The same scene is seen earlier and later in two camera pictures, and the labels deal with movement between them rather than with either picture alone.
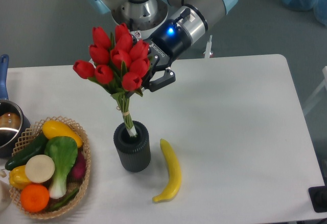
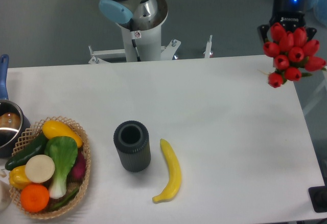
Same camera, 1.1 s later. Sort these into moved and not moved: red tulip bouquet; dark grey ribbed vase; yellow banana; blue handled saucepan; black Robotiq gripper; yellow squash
Moved: black Robotiq gripper; red tulip bouquet
Not moved: yellow squash; blue handled saucepan; dark grey ribbed vase; yellow banana
